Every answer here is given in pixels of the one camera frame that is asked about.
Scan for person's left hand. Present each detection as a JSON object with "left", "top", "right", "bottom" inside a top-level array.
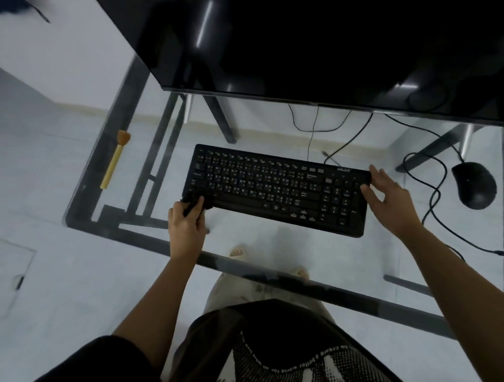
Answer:
[{"left": 168, "top": 196, "right": 208, "bottom": 259}]

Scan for person's right hand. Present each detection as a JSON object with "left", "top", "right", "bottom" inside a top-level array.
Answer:
[{"left": 359, "top": 165, "right": 424, "bottom": 239}]

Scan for small black cleaning brush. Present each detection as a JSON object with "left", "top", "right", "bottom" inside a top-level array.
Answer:
[{"left": 180, "top": 193, "right": 213, "bottom": 218}]

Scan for black computer keyboard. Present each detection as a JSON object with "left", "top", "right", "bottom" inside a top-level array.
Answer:
[{"left": 181, "top": 144, "right": 372, "bottom": 238}]

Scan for person's left forearm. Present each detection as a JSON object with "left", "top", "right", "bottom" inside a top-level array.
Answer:
[{"left": 112, "top": 254, "right": 198, "bottom": 372}]

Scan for person's right forearm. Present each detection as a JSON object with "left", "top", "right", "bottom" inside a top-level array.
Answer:
[{"left": 398, "top": 225, "right": 504, "bottom": 382}]

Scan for black monitor stand leg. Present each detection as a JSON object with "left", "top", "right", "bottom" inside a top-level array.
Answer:
[
  {"left": 202, "top": 94, "right": 238, "bottom": 145},
  {"left": 395, "top": 124, "right": 486, "bottom": 174}
]

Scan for beige trousers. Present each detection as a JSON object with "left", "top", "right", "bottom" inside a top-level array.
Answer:
[{"left": 202, "top": 271, "right": 336, "bottom": 324}]

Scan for black computer mouse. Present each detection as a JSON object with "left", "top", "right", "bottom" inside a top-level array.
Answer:
[{"left": 451, "top": 161, "right": 497, "bottom": 210}]

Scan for black shirt with white print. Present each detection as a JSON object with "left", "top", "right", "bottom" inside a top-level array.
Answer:
[{"left": 35, "top": 298, "right": 403, "bottom": 382}]

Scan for black computer monitor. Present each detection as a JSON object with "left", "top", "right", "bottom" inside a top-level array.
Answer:
[{"left": 96, "top": 0, "right": 504, "bottom": 126}]

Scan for white floor hatch cover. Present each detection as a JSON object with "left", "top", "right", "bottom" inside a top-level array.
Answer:
[{"left": 0, "top": 239, "right": 37, "bottom": 320}]

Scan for black keyboard cable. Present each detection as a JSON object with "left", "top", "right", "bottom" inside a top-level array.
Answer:
[{"left": 323, "top": 113, "right": 374, "bottom": 166}]

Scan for long looped black cable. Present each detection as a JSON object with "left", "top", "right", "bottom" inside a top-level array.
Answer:
[{"left": 402, "top": 152, "right": 504, "bottom": 262}]

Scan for black mouse cable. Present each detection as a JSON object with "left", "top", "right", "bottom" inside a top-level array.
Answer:
[{"left": 384, "top": 113, "right": 465, "bottom": 164}]

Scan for thin black cable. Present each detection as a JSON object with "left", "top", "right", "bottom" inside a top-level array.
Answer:
[{"left": 287, "top": 103, "right": 353, "bottom": 163}]

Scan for brush with yellow wooden handle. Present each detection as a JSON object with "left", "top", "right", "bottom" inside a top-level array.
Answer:
[{"left": 99, "top": 130, "right": 132, "bottom": 190}]

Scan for black metal desk frame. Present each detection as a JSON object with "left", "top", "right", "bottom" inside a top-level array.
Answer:
[{"left": 64, "top": 54, "right": 457, "bottom": 340}]

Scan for dark blue object with cord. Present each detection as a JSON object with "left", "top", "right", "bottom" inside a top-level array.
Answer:
[{"left": 0, "top": 0, "right": 51, "bottom": 23}]

